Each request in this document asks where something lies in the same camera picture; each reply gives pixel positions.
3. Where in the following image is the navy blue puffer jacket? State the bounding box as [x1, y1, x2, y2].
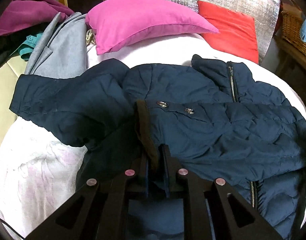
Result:
[10, 55, 306, 239]

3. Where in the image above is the white embossed bedspread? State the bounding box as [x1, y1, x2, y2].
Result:
[0, 34, 306, 236]

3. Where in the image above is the cream leather sofa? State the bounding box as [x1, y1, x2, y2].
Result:
[0, 55, 27, 145]

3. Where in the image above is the grey coat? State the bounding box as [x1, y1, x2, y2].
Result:
[24, 12, 87, 79]

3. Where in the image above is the teal garment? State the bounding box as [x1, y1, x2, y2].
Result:
[17, 32, 43, 61]

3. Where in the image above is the red pillow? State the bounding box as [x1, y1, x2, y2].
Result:
[197, 1, 259, 63]

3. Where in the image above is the black garment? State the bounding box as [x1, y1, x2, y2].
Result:
[0, 23, 46, 68]

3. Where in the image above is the magenta pillow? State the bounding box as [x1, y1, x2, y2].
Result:
[85, 0, 219, 55]

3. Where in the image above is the wicker basket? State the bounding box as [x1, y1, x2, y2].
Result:
[282, 10, 306, 56]

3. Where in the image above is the purple fleece garment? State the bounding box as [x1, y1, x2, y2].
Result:
[0, 0, 73, 36]

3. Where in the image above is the black cable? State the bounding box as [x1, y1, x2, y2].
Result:
[0, 217, 25, 239]

